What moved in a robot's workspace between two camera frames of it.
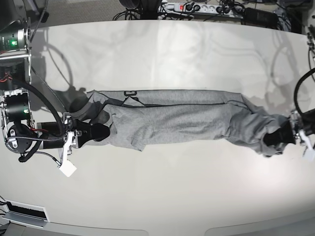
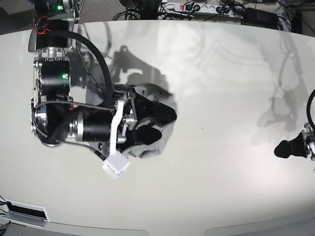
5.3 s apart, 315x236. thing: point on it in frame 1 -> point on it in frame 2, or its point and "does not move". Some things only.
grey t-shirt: x=136 y=118 -> x=154 y=95
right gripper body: x=303 y=124 -> x=309 y=134
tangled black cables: x=151 y=10 does not move
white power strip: x=232 y=11 does not move
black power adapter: x=253 y=16 does not move
